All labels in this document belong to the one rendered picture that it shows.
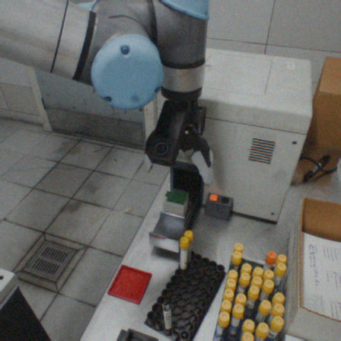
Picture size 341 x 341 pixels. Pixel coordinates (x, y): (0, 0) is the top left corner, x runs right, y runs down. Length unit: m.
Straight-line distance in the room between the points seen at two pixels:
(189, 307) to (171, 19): 0.48
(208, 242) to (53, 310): 1.12
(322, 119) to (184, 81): 0.63
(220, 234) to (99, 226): 1.28
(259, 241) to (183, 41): 0.47
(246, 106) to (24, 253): 1.59
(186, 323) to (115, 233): 1.33
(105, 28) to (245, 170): 0.46
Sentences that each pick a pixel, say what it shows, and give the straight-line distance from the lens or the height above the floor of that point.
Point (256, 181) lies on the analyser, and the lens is 0.72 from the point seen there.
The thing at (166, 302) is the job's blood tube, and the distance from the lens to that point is 0.55.
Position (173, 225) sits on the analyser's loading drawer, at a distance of 0.71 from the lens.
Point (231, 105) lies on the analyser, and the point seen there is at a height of 1.17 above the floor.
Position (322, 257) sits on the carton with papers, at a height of 0.94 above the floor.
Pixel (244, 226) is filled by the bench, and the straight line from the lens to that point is 0.78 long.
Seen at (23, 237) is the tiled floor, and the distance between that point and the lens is 2.04.
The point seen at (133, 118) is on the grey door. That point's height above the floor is 0.28.
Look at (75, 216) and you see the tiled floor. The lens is 2.03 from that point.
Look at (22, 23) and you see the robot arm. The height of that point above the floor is 1.38.
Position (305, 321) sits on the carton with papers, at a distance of 0.55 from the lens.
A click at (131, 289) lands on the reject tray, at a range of 0.67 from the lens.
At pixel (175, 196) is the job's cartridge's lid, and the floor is 0.98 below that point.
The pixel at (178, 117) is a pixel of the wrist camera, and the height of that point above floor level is 1.19.
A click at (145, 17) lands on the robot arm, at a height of 1.34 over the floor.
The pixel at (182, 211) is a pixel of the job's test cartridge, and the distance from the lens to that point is 0.68.
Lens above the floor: 1.46
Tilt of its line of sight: 41 degrees down
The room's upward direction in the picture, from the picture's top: straight up
